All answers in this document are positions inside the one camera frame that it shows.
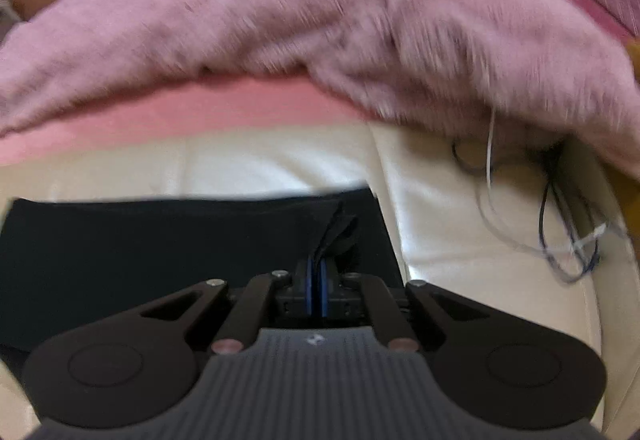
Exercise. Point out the cream leather bed bench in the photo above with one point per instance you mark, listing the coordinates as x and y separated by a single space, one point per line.
450 225

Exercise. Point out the pink bed sheet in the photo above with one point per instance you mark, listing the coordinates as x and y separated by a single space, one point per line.
200 110

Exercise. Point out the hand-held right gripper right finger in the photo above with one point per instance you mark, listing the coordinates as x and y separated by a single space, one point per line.
325 292

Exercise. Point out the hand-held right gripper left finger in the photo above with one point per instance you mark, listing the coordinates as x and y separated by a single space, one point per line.
311 292

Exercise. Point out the pink fuzzy blanket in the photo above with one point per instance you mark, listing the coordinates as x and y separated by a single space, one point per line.
300 5

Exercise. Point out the black pants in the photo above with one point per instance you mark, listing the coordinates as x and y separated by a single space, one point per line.
150 250

